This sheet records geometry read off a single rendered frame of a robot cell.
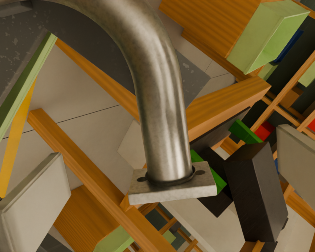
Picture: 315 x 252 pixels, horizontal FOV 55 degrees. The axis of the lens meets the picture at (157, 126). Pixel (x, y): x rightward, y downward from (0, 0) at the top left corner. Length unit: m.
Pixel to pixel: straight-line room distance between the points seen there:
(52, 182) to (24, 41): 0.11
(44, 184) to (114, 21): 0.09
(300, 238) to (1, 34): 7.05
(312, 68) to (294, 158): 5.27
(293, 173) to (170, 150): 0.07
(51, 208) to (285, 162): 0.13
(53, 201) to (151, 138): 0.07
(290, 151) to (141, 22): 0.11
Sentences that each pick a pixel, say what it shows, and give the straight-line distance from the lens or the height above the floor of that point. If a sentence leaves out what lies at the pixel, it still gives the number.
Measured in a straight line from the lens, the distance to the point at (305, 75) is 5.46.
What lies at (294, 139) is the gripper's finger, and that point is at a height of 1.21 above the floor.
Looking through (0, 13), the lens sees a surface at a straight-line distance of 0.24.
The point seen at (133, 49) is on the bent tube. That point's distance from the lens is 0.18.
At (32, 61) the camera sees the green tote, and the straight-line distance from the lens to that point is 0.37.
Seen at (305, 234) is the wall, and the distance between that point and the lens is 7.08.
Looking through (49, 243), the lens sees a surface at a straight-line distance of 0.23.
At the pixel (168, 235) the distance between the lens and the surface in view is 6.29.
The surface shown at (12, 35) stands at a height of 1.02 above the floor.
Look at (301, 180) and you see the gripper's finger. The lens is 0.17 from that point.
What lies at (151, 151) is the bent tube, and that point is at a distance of 0.19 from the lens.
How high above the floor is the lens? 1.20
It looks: 18 degrees down
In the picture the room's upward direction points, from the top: 132 degrees clockwise
